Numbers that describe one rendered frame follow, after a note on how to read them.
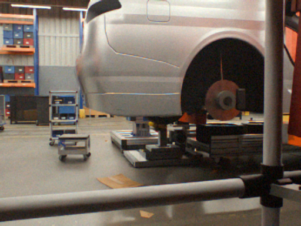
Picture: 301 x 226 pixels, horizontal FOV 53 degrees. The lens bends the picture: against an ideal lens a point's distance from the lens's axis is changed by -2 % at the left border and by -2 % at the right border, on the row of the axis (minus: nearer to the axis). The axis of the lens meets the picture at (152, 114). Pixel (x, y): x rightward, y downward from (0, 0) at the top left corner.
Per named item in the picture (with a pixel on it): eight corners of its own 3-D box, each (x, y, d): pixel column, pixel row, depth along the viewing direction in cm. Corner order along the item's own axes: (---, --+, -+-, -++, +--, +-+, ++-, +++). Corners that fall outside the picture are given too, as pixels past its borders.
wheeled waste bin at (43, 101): (35, 126, 946) (35, 95, 941) (41, 124, 1009) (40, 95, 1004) (53, 126, 951) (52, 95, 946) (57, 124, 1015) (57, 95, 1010)
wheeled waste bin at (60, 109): (59, 126, 957) (58, 95, 951) (56, 124, 1016) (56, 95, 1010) (76, 125, 977) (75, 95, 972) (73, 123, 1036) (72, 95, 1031)
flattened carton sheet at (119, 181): (119, 192, 278) (119, 188, 278) (96, 179, 324) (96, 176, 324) (147, 187, 295) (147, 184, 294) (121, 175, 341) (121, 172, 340)
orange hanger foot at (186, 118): (195, 124, 402) (195, 98, 400) (181, 121, 453) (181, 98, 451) (206, 124, 406) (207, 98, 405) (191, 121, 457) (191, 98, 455)
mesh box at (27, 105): (9, 124, 1011) (9, 95, 1006) (14, 122, 1095) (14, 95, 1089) (48, 123, 1040) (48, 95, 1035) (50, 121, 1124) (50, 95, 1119)
